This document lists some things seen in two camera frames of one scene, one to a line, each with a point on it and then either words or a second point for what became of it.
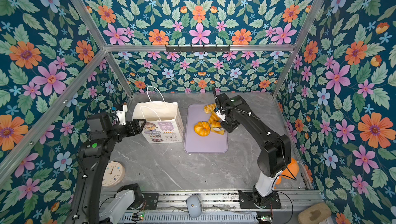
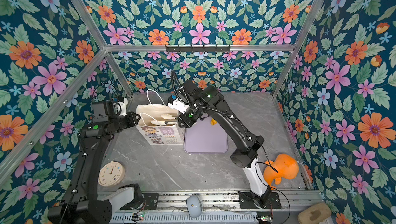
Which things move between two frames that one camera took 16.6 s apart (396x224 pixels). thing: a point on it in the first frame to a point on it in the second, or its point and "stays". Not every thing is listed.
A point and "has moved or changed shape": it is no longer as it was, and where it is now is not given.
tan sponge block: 314,213 stays
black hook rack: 197,49 stays
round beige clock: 114,174 stays
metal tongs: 221,116 has moved or changed shape
